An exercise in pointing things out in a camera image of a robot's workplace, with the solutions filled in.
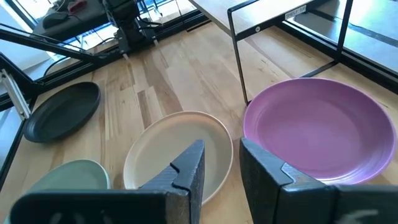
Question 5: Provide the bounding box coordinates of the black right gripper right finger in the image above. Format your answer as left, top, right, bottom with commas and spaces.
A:
239, 137, 398, 224

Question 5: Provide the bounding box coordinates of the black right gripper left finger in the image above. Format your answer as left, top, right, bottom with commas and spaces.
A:
9, 139, 206, 224

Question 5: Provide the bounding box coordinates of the beige plate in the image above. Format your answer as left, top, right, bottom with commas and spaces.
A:
123, 111, 234, 206

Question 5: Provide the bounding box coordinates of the purple plate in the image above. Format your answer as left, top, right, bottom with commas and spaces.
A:
243, 77, 397, 186

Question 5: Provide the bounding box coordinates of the sage green plate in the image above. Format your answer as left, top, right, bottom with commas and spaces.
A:
4, 159, 111, 224

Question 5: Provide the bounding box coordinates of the black plate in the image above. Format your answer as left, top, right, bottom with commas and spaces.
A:
23, 82, 101, 143

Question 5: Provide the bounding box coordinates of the white shelf label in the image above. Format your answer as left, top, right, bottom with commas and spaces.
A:
284, 4, 308, 21

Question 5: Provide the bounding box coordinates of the grey desk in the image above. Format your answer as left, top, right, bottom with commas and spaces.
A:
32, 0, 109, 41

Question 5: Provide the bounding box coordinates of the red object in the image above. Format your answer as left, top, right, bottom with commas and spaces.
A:
68, 0, 88, 13

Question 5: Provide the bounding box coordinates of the black computer mouse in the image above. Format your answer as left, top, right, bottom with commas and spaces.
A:
42, 11, 70, 30

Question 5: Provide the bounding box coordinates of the silver frame bracket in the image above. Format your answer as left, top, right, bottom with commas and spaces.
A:
0, 68, 32, 121

